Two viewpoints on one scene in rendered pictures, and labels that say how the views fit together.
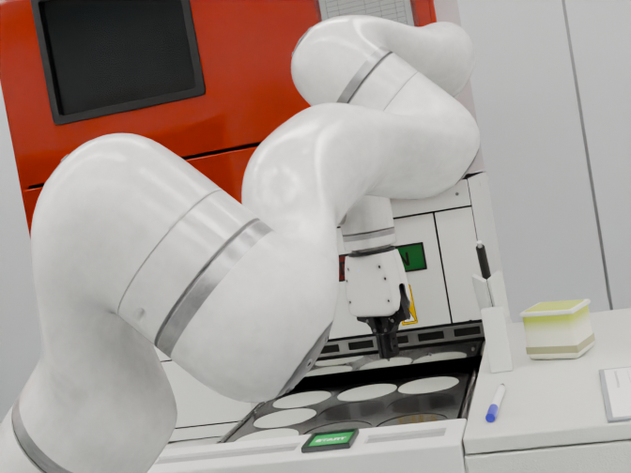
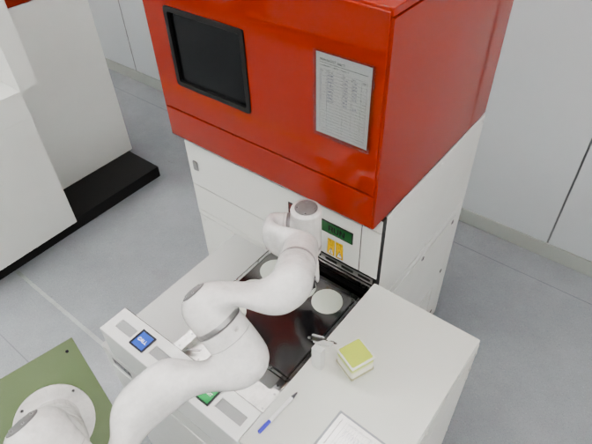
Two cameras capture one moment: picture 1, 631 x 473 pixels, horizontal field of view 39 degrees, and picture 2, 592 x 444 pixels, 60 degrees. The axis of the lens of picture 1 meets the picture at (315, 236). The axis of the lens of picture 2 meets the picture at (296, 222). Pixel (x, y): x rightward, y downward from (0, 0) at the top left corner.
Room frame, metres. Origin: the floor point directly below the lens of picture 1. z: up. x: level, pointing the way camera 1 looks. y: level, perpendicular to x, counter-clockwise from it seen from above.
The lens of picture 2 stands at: (0.49, -0.49, 2.20)
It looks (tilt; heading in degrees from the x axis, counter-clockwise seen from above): 43 degrees down; 25
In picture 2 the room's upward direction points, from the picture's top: 2 degrees counter-clockwise
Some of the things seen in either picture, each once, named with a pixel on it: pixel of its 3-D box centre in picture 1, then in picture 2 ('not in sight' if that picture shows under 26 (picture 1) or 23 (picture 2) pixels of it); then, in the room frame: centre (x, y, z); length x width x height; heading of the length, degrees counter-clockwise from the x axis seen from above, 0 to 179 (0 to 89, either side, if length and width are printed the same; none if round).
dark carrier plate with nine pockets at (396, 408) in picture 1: (351, 412); (278, 307); (1.36, -0.01, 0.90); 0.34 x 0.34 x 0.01; 76
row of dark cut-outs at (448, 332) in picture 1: (361, 344); (315, 251); (1.57, -0.05, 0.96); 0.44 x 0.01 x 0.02; 76
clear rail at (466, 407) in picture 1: (469, 400); (325, 336); (1.31, -0.18, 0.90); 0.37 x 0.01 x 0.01; 166
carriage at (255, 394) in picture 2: not in sight; (225, 375); (1.10, 0.04, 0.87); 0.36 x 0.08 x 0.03; 76
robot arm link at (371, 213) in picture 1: (358, 190); (304, 225); (1.41, -0.08, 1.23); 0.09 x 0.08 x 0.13; 108
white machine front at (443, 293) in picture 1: (262, 323); (275, 215); (1.63, 0.12, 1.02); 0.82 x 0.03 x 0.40; 76
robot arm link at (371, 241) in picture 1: (368, 240); not in sight; (1.42, -0.08, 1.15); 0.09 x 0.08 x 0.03; 44
